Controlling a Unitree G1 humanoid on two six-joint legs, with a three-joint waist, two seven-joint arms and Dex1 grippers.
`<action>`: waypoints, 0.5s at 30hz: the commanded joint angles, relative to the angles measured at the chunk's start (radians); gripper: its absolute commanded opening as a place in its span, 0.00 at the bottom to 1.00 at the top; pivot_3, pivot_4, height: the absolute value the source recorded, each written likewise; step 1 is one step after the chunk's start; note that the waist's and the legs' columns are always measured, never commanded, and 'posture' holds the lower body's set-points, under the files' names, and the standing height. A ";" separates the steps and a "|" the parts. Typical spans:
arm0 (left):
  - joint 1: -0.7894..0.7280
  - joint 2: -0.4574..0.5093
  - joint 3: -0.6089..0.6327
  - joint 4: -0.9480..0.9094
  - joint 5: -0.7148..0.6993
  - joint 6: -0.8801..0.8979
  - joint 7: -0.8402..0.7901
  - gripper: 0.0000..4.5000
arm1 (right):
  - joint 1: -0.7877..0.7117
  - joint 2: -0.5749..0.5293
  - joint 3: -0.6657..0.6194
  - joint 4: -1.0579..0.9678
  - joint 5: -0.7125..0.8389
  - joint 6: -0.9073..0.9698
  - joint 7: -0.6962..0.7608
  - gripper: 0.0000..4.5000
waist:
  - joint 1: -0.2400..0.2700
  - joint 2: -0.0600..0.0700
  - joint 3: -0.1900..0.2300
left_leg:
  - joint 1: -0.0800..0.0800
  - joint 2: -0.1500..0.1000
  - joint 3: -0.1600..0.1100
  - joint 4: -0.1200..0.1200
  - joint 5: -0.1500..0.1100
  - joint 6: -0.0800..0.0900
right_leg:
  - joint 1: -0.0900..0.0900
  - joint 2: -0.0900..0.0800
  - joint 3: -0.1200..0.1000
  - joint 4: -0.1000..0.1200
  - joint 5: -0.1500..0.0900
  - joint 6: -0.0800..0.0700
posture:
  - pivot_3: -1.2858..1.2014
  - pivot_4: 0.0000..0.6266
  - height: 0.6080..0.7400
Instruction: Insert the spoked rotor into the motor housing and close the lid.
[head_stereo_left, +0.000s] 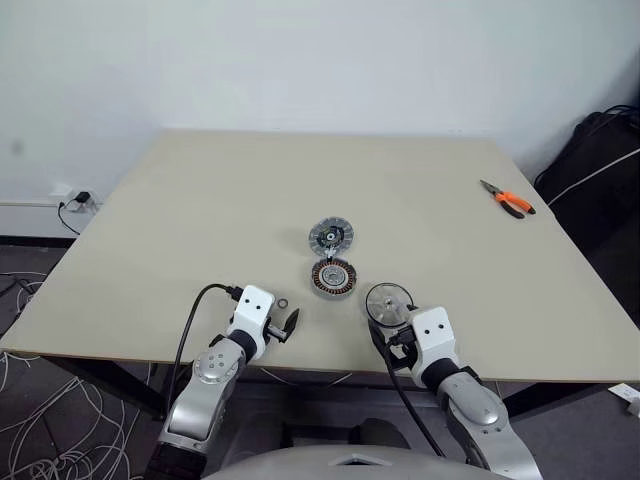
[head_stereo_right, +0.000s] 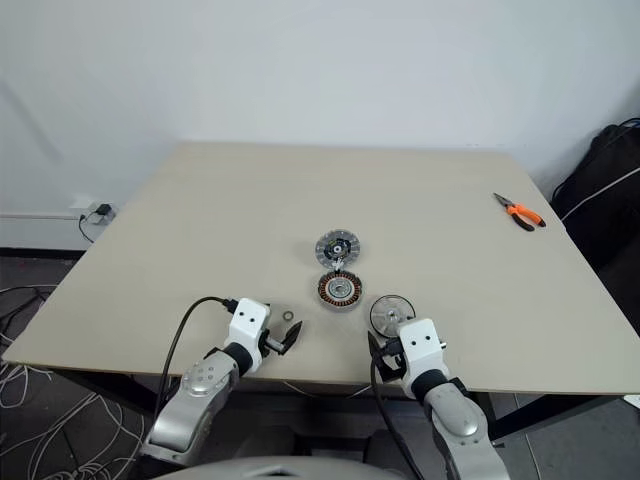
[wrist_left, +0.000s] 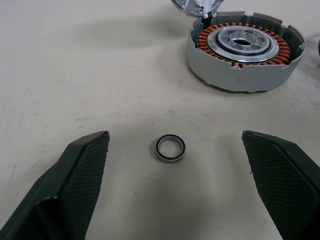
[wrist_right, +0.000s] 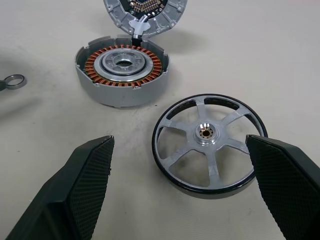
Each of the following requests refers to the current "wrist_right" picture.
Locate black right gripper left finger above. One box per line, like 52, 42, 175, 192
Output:
4, 135, 116, 240

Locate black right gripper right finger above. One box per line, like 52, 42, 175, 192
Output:
245, 134, 320, 240

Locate silver bearing ring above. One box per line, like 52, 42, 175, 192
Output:
3, 74, 27, 90

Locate black rimmed silver spoked rotor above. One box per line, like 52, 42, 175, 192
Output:
152, 93, 269, 200

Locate grey motor housing copper windings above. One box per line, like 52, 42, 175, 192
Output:
73, 34, 171, 109

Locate silver motor cover circuit board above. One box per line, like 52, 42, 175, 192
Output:
103, 0, 186, 41

